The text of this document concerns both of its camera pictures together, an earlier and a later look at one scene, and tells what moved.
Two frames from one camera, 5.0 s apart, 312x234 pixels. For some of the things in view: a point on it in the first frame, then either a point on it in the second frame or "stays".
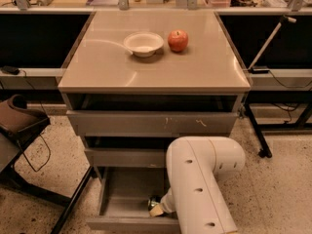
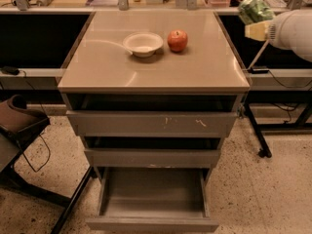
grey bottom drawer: (123, 194) stays
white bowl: (143, 44) stays
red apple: (177, 40) stays
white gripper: (166, 201) → (282, 31)
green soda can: (153, 201) → (252, 9)
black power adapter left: (10, 69) stays
